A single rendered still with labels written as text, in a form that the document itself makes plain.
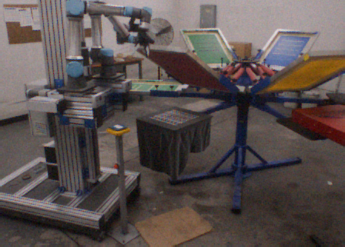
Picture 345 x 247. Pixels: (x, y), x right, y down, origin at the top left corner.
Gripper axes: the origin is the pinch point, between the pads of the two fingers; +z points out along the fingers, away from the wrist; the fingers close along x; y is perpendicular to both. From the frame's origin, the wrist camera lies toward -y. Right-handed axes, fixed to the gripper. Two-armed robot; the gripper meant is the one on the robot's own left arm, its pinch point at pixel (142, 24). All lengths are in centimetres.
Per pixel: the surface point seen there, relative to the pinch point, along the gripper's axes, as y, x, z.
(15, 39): 70, -297, -1
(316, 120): 32, 190, -15
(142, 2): 12, -304, 281
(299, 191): 146, 169, 77
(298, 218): 144, 187, 31
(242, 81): 47, 85, 68
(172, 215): 154, 99, -44
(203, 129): 68, 107, -25
